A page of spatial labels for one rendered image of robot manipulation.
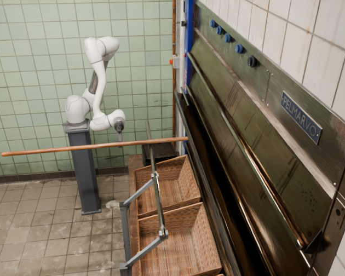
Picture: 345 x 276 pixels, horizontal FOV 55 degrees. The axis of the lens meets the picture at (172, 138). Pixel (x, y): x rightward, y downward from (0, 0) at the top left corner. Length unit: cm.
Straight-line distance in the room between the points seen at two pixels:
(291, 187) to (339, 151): 26
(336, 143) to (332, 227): 21
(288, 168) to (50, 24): 273
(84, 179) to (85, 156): 26
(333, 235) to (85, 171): 263
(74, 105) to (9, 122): 112
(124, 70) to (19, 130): 131
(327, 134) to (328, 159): 6
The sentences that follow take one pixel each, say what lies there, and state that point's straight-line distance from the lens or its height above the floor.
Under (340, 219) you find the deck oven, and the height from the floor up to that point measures 188.
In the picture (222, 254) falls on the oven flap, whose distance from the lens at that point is 197.
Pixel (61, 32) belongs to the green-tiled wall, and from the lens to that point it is 341.
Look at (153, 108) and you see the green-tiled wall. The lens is 365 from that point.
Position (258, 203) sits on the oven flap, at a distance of 141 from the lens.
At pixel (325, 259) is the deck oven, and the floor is 173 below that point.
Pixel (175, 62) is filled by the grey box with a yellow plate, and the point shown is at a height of 147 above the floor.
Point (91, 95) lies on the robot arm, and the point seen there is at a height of 126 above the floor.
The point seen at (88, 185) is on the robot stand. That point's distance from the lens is 338.
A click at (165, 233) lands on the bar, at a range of 175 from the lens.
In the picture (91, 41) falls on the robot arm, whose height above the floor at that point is 179.
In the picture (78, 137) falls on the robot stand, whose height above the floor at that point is 92.
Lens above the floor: 246
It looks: 31 degrees down
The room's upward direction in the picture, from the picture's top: straight up
